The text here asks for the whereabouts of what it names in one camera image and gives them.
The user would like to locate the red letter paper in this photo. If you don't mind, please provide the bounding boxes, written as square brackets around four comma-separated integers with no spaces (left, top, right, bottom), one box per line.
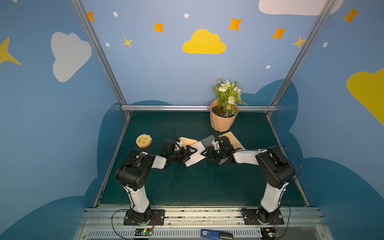
[185,141,206,167]

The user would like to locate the grey envelope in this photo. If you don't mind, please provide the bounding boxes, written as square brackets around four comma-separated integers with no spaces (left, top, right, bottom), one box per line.
[201,135,226,165]

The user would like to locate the small yellow envelope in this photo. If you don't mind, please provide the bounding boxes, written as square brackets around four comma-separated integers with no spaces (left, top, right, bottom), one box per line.
[221,131,245,149]

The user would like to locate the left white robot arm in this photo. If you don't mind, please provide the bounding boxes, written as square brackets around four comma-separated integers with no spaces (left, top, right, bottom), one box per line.
[115,139,198,224]

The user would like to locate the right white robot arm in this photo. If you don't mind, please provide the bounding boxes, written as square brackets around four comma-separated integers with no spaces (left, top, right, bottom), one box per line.
[201,136,297,225]

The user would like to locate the large yellow envelope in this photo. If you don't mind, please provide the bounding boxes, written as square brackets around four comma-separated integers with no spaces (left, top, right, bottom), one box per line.
[178,137,198,148]

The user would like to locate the peach flower pot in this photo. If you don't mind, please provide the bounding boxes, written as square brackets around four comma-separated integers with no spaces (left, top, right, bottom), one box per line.
[210,100,239,132]

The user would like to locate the white flower plant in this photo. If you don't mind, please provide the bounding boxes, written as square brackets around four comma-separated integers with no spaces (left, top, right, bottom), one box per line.
[213,77,248,118]

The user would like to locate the blue handheld device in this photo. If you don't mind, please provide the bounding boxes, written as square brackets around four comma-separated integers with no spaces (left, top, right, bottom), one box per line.
[200,229,234,240]

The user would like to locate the left green circuit board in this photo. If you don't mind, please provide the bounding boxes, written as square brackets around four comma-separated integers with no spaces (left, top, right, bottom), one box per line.
[134,229,153,237]

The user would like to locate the green circuit board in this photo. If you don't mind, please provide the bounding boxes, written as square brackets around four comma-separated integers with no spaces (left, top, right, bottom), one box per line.
[261,228,279,240]
[134,229,153,237]

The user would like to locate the right green circuit board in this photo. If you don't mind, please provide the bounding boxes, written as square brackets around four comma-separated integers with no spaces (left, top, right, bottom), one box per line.
[261,228,279,240]

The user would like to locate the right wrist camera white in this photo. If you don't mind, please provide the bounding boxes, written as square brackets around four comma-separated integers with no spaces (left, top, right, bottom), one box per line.
[212,141,221,150]

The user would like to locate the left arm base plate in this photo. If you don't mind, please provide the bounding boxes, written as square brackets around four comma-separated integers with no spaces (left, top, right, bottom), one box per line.
[123,209,166,226]

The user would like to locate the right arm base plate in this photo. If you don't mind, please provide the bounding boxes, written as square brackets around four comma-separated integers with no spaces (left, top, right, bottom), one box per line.
[240,208,285,225]

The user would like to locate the aluminium front rail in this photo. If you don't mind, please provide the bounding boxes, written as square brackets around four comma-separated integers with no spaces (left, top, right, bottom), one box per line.
[74,206,333,240]

